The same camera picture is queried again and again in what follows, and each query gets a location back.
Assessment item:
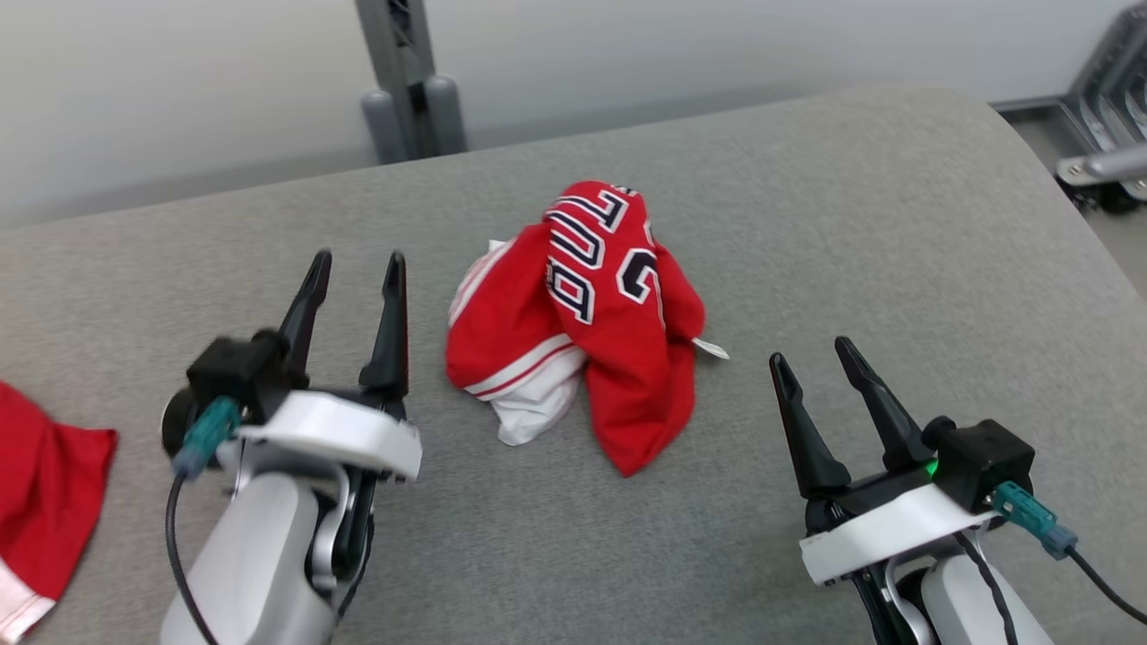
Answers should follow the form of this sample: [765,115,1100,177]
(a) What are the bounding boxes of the red jersey with lettering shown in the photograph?
[445,179,731,478]

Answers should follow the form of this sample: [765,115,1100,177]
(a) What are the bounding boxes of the grey metal frame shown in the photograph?
[995,0,1147,216]

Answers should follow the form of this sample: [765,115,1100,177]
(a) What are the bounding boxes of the grey metal post with cylinders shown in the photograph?
[354,0,467,165]

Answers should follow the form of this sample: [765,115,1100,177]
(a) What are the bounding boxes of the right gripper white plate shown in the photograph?
[769,336,996,588]

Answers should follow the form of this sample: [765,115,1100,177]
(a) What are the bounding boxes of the red shorts with white stripe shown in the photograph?
[0,381,119,644]

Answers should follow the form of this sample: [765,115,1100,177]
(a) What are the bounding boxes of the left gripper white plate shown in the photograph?
[237,249,423,583]

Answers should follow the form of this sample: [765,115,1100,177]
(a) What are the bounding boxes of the right arm black cable teal plug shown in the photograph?
[954,481,1147,645]

